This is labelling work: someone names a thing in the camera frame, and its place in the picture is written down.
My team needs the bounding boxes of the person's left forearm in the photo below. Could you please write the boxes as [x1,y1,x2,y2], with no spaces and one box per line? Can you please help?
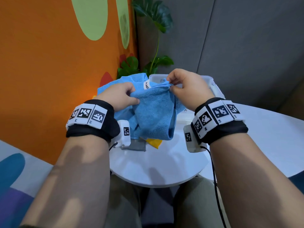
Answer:
[20,135,111,228]

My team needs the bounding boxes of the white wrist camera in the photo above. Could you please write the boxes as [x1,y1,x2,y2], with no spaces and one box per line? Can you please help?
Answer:
[111,120,131,148]
[183,124,207,154]

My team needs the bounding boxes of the person's left hand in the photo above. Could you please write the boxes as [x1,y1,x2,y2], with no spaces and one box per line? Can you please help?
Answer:
[94,82,141,112]

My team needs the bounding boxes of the black right wristband with markers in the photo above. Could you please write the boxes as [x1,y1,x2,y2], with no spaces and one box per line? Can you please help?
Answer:
[191,97,249,145]

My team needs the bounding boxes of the grey towel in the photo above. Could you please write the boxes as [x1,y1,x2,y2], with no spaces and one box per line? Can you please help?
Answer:
[121,139,147,152]

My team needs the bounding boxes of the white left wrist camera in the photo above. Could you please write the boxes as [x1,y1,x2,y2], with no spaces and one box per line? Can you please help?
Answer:
[111,120,131,148]

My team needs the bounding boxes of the person's right forearm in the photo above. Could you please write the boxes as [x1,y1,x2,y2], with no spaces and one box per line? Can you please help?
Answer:
[209,133,304,228]

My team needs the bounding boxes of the person's left leg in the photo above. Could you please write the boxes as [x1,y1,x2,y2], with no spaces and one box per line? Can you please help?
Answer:
[108,174,148,228]

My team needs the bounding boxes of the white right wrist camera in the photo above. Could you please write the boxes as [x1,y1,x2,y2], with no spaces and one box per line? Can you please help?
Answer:
[183,124,207,154]

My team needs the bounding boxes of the black wristband with markers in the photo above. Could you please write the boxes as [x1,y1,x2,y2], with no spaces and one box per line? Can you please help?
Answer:
[191,97,249,145]
[66,99,121,143]

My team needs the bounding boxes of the clear plastic storage box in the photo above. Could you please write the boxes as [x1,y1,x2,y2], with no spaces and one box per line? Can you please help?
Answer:
[148,73,225,126]

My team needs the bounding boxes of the black right camera cable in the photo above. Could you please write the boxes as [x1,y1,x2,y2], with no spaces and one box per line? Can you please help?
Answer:
[200,146,227,228]

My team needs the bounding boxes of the person's right leg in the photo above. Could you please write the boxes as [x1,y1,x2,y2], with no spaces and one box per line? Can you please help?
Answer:
[172,175,228,228]

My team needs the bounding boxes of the yellow towel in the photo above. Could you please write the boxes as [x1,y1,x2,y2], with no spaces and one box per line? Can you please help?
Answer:
[145,138,163,149]

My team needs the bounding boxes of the person's right hand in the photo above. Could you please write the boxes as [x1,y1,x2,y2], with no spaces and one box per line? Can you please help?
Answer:
[166,68,215,112]

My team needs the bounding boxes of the blue towel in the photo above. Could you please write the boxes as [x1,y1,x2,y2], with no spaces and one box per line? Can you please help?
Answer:
[97,73,149,140]
[130,79,186,141]

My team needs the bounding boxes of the person's leg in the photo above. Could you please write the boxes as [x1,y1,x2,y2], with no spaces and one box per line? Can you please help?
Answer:
[108,174,148,228]
[172,175,228,228]

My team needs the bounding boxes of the green leafy plant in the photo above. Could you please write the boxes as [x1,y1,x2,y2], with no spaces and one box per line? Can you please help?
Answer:
[117,0,174,80]

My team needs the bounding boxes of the black left wristband with markers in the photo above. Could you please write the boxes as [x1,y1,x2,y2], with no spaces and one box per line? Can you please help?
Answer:
[66,99,121,143]

